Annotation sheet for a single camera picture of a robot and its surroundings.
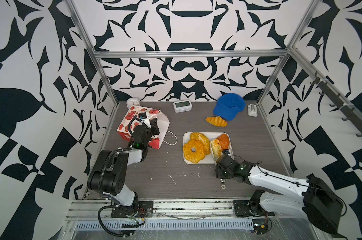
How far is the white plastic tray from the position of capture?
0.89m

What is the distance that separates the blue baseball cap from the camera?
1.13 meters

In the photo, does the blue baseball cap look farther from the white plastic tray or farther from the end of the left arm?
the end of the left arm
